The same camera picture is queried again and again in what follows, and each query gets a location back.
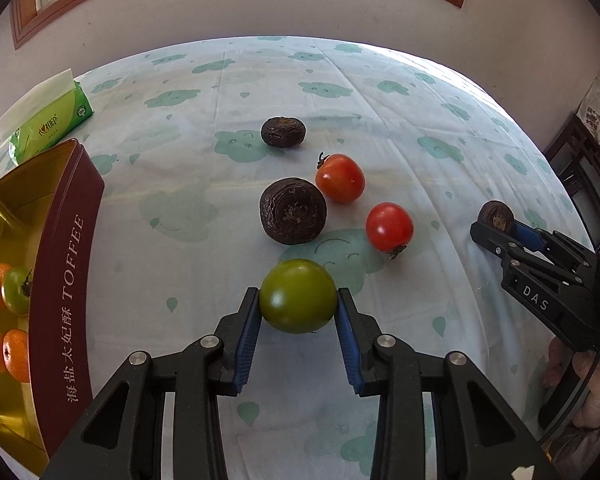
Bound dark passion fruit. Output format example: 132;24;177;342
259;178;327;245
478;200;515;235
261;117;306;148

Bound red tomato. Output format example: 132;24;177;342
365;202;415;259
314;153;366;204

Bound green tomato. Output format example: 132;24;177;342
2;266;32;316
259;259;338;334

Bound person hand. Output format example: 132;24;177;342
542;337;600;479

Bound dark wooden cabinet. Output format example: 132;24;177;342
543;77;600;252

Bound cloud pattern tablecloth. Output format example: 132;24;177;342
72;36;588;437

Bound red gold toffee tin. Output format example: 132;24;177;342
0;139;105;474

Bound green tissue pack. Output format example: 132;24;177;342
0;68;93;166

